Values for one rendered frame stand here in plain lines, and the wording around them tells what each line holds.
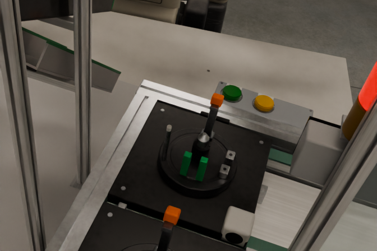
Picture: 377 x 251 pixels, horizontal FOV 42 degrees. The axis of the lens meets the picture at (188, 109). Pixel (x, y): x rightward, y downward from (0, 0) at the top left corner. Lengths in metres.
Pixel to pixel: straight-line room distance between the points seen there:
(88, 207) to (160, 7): 0.85
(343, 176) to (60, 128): 0.65
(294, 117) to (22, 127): 0.60
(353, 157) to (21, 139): 0.39
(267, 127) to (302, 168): 0.38
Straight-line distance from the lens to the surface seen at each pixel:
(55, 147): 1.04
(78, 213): 0.83
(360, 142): 0.56
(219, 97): 0.86
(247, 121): 1.01
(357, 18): 3.39
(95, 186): 0.86
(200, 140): 0.83
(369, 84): 0.55
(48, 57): 0.73
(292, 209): 0.95
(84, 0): 0.68
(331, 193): 0.62
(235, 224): 0.81
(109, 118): 1.09
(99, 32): 1.32
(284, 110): 1.05
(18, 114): 0.61
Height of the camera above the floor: 1.66
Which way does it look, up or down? 45 degrees down
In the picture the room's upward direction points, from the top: 12 degrees clockwise
